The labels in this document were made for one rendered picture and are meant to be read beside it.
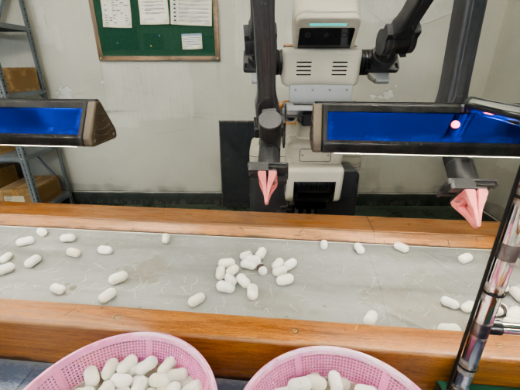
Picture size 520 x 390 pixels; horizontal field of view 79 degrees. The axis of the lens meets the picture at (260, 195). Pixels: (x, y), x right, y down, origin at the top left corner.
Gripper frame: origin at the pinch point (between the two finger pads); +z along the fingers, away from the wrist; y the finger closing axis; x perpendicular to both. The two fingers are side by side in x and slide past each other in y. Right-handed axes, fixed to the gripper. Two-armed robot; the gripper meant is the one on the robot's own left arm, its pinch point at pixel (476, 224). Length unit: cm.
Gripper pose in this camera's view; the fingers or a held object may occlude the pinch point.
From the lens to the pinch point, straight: 79.5
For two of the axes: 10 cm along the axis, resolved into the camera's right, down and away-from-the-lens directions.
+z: -0.6, 8.8, -4.8
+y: 10.0, 0.3, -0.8
